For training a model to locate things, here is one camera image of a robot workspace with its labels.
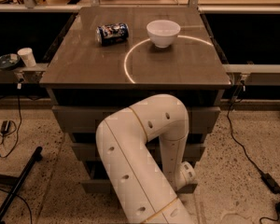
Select grey drawer cabinet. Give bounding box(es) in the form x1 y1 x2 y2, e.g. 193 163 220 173
39 6 232 175

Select grey bottom drawer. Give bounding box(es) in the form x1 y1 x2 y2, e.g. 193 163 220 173
81 179 197 194

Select grey top drawer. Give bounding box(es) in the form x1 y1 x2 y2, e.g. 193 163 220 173
52 105 220 133

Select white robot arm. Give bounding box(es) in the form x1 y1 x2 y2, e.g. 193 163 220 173
96 94 195 224

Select dark blue plate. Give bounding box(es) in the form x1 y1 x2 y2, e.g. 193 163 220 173
0 53 21 70

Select black power adapter left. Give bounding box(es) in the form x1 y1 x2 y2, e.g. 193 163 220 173
0 120 10 134

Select grey drawer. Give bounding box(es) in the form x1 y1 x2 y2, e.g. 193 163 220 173
81 179 197 194
52 105 220 133
72 140 205 162

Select black pole stand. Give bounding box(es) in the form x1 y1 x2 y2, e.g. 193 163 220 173
0 147 42 224

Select black cable left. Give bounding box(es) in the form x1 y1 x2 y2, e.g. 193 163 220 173
0 83 23 160

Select white ceramic bowl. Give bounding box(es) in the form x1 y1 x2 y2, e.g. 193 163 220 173
147 20 181 48

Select black cable right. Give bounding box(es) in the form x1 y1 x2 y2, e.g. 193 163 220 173
226 83 265 175

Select black cable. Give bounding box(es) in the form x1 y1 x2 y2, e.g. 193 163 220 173
0 83 23 160
226 83 265 175

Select grey middle drawer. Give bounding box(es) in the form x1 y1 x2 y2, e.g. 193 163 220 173
72 140 205 162

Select white paper cup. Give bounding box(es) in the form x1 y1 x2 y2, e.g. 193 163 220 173
18 48 36 67

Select blue soda can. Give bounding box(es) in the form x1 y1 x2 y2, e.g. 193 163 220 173
96 22 129 46

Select black power brick right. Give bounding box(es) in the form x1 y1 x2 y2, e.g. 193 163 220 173
261 173 280 194

